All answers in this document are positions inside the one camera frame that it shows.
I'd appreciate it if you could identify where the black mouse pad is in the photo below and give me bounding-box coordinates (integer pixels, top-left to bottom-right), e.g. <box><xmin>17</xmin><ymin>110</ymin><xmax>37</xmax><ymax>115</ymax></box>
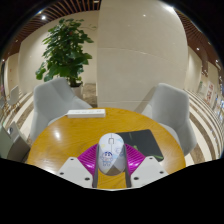
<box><xmin>116</xmin><ymin>129</ymin><xmax>165</xmax><ymax>163</ymax></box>

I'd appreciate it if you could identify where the white chair with wooden legs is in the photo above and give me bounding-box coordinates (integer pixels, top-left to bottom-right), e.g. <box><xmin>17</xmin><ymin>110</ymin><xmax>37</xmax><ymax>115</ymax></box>
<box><xmin>7</xmin><ymin>84</ymin><xmax>21</xmax><ymax>108</ymax></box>

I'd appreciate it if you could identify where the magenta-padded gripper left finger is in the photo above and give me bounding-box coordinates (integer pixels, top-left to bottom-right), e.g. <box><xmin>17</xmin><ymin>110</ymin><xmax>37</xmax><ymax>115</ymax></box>
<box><xmin>56</xmin><ymin>146</ymin><xmax>100</xmax><ymax>189</ymax></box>

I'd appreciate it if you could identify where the grey shell chair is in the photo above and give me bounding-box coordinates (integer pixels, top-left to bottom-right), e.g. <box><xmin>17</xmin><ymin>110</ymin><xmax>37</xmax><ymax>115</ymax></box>
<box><xmin>141</xmin><ymin>82</ymin><xmax>198</xmax><ymax>157</ymax></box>
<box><xmin>29</xmin><ymin>77</ymin><xmax>93</xmax><ymax>143</ymax></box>

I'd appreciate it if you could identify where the green potted plant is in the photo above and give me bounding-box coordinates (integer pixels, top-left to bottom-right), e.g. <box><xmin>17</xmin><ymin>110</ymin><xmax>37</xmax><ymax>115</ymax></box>
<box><xmin>35</xmin><ymin>18</ymin><xmax>95</xmax><ymax>98</ymax></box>

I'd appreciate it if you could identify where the white printed computer mouse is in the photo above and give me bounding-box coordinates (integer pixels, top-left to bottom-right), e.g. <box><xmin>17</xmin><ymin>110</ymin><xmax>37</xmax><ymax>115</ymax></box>
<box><xmin>97</xmin><ymin>132</ymin><xmax>128</xmax><ymax>177</ymax></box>

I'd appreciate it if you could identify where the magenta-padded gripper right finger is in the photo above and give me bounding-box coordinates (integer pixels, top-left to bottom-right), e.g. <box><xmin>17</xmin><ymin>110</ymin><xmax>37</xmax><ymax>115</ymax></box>
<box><xmin>123</xmin><ymin>143</ymin><xmax>169</xmax><ymax>189</ymax></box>

